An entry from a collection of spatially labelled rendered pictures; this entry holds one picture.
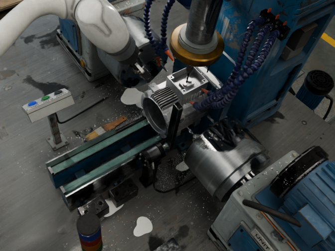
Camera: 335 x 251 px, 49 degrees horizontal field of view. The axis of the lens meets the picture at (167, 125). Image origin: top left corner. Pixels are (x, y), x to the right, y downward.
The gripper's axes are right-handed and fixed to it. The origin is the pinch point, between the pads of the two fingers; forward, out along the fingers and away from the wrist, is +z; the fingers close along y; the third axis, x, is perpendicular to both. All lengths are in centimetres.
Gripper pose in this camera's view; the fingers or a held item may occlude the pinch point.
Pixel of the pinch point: (146, 75)
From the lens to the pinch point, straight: 129.5
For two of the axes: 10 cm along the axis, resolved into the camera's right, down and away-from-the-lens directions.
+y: -5.8, -7.1, 4.0
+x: -7.6, 6.5, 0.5
